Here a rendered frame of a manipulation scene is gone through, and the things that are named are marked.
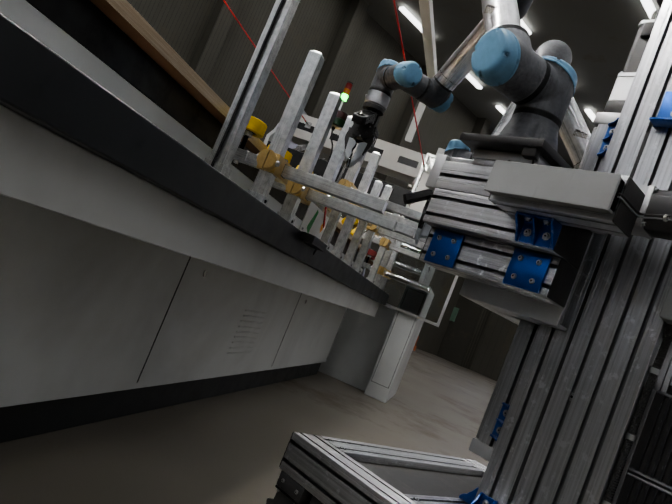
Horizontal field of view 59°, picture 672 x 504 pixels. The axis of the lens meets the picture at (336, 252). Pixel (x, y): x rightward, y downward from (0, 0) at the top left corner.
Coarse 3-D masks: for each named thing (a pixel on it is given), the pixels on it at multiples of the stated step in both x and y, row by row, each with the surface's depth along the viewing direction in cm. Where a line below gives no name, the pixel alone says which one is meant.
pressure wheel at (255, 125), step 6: (252, 120) 153; (258, 120) 153; (252, 126) 153; (258, 126) 153; (264, 126) 155; (246, 132) 155; (252, 132) 157; (258, 132) 154; (264, 132) 156; (246, 138) 156
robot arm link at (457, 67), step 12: (528, 0) 164; (480, 24) 172; (468, 36) 175; (480, 36) 172; (468, 48) 174; (456, 60) 177; (468, 60) 176; (444, 72) 180; (456, 72) 178; (468, 72) 180; (432, 84) 182; (444, 84) 181; (456, 84) 181; (420, 96) 183; (432, 96) 183; (444, 96) 184; (432, 108) 187; (444, 108) 186
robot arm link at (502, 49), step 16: (496, 0) 144; (512, 0) 144; (496, 16) 141; (512, 16) 141; (496, 32) 133; (512, 32) 135; (480, 48) 137; (496, 48) 132; (512, 48) 130; (528, 48) 133; (480, 64) 135; (496, 64) 131; (512, 64) 131; (528, 64) 132; (544, 64) 135; (496, 80) 134; (512, 80) 133; (528, 80) 134; (512, 96) 138; (528, 96) 137
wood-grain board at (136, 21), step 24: (96, 0) 101; (120, 0) 102; (120, 24) 109; (144, 24) 110; (144, 48) 118; (168, 48) 119; (168, 72) 129; (192, 72) 130; (192, 96) 142; (216, 96) 143; (264, 144) 178
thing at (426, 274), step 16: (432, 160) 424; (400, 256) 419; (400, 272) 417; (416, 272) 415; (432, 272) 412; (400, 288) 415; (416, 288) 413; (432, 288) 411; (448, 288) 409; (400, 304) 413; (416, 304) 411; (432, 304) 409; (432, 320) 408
